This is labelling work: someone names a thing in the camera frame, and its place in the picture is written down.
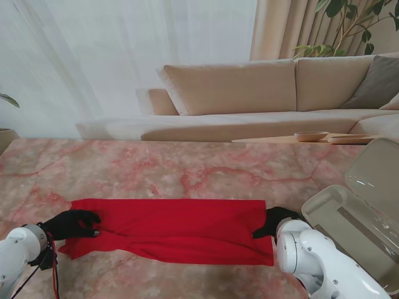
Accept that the beige sofa cushion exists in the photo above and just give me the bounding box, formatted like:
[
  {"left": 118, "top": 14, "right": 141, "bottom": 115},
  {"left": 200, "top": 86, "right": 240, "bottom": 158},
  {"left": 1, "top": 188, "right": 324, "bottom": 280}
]
[{"left": 378, "top": 92, "right": 399, "bottom": 110}]

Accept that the light wooden coffee table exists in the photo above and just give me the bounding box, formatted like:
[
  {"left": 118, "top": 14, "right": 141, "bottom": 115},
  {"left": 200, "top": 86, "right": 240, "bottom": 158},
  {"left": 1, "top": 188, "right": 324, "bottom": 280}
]
[{"left": 231, "top": 133, "right": 387, "bottom": 145}]

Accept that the beige translucent open suitcase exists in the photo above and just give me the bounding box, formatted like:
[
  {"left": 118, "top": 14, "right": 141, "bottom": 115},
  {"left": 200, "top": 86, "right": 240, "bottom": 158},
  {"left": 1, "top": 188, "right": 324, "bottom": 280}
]
[{"left": 300, "top": 138, "right": 399, "bottom": 292}]

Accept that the red shirt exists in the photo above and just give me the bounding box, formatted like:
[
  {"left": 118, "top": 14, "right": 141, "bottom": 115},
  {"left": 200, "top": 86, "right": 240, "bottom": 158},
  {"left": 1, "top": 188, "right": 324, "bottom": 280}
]
[{"left": 57, "top": 198, "right": 275, "bottom": 267}]

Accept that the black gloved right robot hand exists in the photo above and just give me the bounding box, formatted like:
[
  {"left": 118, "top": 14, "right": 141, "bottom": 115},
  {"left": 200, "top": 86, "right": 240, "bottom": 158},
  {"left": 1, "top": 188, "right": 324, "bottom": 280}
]
[{"left": 251, "top": 206, "right": 308, "bottom": 240}]

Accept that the wooden bowl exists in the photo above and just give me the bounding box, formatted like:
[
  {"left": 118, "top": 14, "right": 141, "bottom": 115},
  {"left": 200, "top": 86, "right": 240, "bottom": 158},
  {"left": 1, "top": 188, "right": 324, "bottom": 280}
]
[{"left": 294, "top": 130, "right": 330, "bottom": 143}]

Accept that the beige plant pot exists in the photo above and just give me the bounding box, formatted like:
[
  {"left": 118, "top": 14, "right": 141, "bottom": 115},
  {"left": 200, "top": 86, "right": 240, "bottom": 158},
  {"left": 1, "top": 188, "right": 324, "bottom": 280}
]
[{"left": 0, "top": 127, "right": 20, "bottom": 156}]

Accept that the grey sofa cushion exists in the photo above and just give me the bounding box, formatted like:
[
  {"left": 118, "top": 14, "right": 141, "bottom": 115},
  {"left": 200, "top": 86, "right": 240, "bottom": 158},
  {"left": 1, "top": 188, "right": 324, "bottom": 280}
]
[{"left": 341, "top": 54, "right": 399, "bottom": 109}]

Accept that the red black left arm cable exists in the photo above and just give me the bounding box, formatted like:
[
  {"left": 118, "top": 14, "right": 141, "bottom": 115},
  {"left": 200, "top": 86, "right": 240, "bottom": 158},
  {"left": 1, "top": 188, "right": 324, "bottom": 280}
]
[{"left": 12, "top": 224, "right": 60, "bottom": 299}]

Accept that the tall green leafy plant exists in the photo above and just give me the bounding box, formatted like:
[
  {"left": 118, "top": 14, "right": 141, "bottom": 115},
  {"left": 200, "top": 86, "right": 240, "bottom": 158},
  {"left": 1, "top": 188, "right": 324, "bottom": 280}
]
[{"left": 292, "top": 0, "right": 399, "bottom": 57}]

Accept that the green plant with long leaf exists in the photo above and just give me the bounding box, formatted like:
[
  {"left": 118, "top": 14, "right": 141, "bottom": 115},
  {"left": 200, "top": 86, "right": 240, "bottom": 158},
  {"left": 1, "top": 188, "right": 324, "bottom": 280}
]
[{"left": 0, "top": 87, "right": 21, "bottom": 108}]

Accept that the flat wooden tray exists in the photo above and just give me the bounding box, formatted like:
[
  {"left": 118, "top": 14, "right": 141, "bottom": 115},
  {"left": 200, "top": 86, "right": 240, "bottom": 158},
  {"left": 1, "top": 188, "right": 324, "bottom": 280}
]
[{"left": 327, "top": 133, "right": 385, "bottom": 145}]

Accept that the beige pleated curtain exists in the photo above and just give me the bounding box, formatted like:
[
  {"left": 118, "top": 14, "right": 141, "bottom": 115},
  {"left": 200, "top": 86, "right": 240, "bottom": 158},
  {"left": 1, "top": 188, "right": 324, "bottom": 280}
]
[{"left": 249, "top": 0, "right": 380, "bottom": 60}]

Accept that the white sheer curtain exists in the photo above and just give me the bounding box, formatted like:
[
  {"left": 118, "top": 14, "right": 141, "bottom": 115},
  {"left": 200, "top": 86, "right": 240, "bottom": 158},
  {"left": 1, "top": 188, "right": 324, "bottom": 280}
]
[{"left": 0, "top": 0, "right": 259, "bottom": 140}]

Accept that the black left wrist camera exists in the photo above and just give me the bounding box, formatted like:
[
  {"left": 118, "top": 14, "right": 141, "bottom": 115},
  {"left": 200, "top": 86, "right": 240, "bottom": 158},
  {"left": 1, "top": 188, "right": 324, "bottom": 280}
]
[{"left": 29, "top": 250, "right": 59, "bottom": 270}]

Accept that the beige corner sofa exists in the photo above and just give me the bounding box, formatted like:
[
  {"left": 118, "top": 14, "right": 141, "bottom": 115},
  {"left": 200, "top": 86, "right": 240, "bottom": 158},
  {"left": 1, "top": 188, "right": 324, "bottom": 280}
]
[{"left": 76, "top": 51, "right": 399, "bottom": 143}]

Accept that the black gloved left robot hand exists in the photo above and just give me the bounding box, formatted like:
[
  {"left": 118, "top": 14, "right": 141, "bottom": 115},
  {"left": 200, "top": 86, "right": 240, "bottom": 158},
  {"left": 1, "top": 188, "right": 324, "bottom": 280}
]
[{"left": 39, "top": 209, "right": 102, "bottom": 241}]

